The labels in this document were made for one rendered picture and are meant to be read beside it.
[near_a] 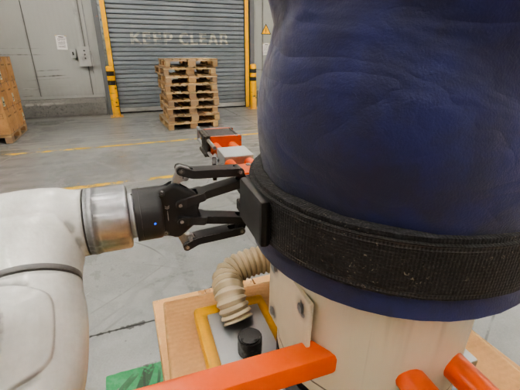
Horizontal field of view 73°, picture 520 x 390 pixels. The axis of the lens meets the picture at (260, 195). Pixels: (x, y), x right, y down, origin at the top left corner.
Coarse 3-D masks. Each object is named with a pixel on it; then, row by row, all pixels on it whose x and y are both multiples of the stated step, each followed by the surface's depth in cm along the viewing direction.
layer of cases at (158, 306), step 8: (248, 280) 143; (256, 280) 143; (264, 280) 143; (176, 296) 134; (184, 296) 134; (152, 304) 130; (160, 304) 130; (160, 312) 126; (160, 320) 122; (160, 328) 119; (160, 336) 115; (480, 336) 115; (160, 344) 112; (160, 352) 109; (168, 368) 103; (168, 376) 101
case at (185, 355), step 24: (264, 288) 55; (168, 312) 50; (192, 312) 50; (168, 336) 46; (192, 336) 46; (168, 360) 43; (192, 360) 43; (480, 360) 43; (504, 360) 43; (504, 384) 40
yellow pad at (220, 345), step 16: (256, 304) 48; (208, 320) 46; (256, 320) 45; (272, 320) 46; (208, 336) 43; (224, 336) 43; (240, 336) 40; (256, 336) 40; (272, 336) 43; (208, 352) 41; (224, 352) 41; (240, 352) 40; (256, 352) 39; (208, 368) 40
